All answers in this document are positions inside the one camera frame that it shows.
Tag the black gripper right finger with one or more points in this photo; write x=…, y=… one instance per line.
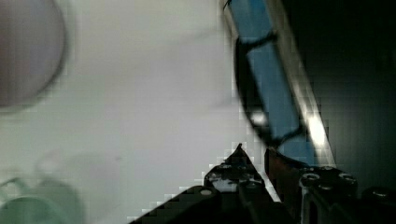
x=308, y=192

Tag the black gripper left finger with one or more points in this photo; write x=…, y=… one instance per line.
x=236, y=169

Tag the lilac oval plate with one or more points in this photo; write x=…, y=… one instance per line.
x=32, y=45

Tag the green cup with handle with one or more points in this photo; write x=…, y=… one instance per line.
x=49, y=202

